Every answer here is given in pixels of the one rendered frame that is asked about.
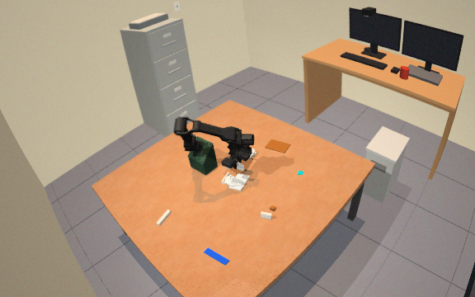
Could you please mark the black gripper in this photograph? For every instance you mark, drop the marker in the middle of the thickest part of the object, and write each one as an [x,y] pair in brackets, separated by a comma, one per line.
[231,161]

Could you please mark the orange flat plate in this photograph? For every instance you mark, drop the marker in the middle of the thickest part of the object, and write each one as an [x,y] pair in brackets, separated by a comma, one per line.
[277,146]

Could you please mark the blue flat bar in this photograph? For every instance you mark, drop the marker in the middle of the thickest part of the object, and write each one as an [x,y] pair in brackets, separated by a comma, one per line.
[216,256]

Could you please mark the white flat bar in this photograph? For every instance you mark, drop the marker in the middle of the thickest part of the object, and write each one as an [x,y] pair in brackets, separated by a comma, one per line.
[159,222]

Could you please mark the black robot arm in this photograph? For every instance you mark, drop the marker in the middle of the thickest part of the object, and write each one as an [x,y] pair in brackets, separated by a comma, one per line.
[231,135]

